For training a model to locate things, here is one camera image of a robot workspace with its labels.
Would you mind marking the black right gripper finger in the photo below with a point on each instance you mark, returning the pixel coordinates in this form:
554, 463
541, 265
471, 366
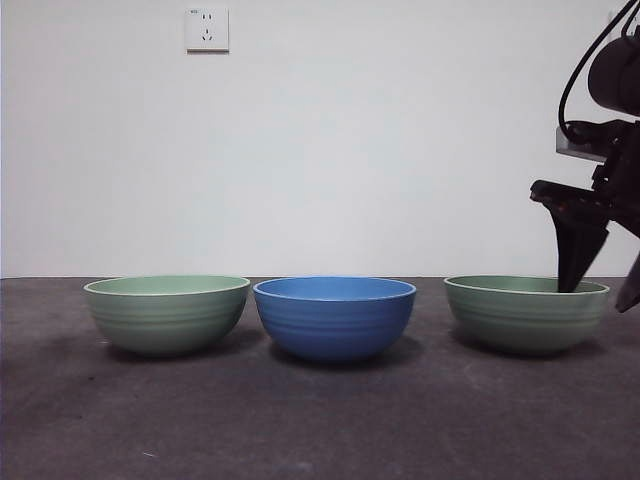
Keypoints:
631, 292
575, 250

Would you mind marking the white wall socket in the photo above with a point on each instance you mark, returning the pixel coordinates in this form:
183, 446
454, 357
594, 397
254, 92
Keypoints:
207, 30

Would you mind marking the pale grey camera box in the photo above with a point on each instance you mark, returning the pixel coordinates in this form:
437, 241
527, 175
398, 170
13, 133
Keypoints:
575, 150

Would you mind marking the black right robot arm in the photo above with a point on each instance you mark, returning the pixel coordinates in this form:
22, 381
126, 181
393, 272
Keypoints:
617, 75

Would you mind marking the blue ribbed bowl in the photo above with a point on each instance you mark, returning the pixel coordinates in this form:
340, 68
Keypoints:
335, 325

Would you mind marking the pale green ribbed bowl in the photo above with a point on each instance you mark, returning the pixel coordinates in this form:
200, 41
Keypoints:
167, 322
525, 325

